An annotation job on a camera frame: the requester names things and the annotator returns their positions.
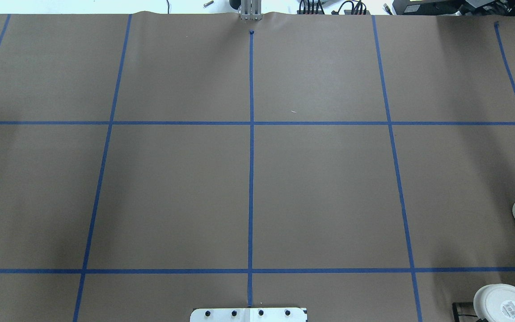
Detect brown paper table cover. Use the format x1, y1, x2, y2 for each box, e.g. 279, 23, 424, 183
0, 12, 515, 322

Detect black mug rack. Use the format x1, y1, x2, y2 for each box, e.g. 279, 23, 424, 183
452, 302, 483, 322

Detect aluminium frame post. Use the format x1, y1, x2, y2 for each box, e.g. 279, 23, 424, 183
239, 0, 263, 21

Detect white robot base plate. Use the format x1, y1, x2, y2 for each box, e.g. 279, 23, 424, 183
190, 307, 308, 322

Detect black cables at table edge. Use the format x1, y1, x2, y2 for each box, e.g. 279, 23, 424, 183
298, 0, 371, 16

